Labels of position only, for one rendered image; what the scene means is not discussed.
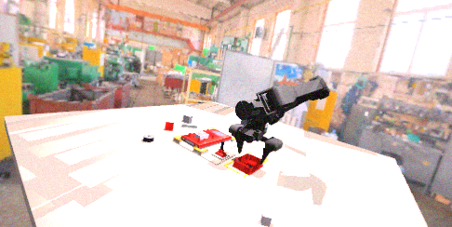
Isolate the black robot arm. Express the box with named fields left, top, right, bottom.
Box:
left=235, top=75, right=330, bottom=144

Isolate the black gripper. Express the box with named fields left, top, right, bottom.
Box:
left=229, top=118, right=284, bottom=165

